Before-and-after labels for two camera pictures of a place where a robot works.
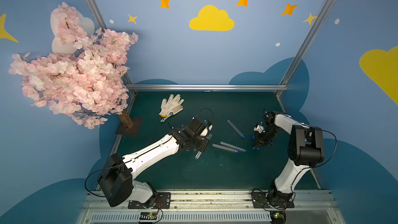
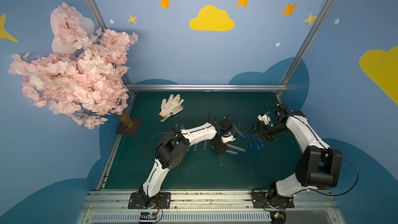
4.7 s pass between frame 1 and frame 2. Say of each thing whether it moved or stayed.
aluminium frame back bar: stayed
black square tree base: stayed
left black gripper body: moved
